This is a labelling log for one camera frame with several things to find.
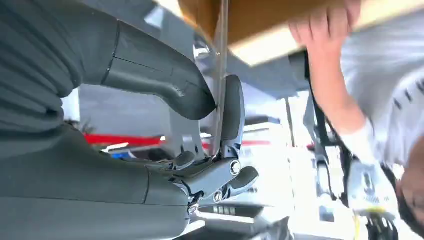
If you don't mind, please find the robot right arm ribbed sleeve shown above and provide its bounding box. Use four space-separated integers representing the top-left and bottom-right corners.
0 0 120 134

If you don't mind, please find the person's left hand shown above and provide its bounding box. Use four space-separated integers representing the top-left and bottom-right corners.
288 0 363 51

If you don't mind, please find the person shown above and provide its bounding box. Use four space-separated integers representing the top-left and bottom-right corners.
288 0 424 237

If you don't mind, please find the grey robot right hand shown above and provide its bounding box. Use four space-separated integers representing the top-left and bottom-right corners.
0 19 260 240

